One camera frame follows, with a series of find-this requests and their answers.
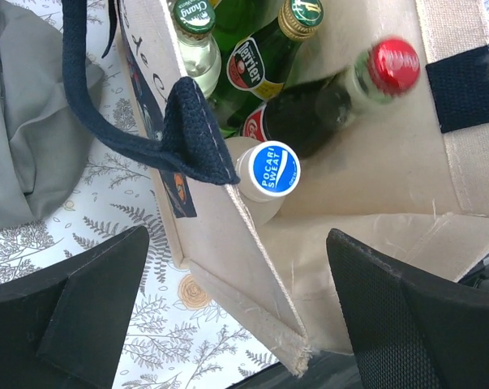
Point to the floral table mat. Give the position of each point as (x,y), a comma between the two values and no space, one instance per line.
(178,336)

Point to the dark cola bottle red cap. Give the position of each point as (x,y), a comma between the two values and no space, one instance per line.
(307,115)

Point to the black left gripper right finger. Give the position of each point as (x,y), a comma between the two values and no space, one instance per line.
(409,328)

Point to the green Perrier bottle near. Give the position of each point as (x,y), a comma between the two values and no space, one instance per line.
(256,68)

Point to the clear Chang bottle near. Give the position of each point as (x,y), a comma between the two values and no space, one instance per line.
(194,21)

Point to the Pocari Sweat plastic bottle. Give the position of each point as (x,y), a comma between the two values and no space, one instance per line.
(268,172)

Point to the beige canvas tote bag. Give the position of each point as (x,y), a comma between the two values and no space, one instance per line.
(410,178)

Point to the green perrier bottle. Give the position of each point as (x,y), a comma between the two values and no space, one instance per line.
(236,19)
(256,68)

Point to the green Perrier bottle far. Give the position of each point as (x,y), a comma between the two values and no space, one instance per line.
(236,19)

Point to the grey folded cloth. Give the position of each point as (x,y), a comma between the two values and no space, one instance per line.
(43,146)

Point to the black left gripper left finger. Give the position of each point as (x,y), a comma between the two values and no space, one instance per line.
(65,325)

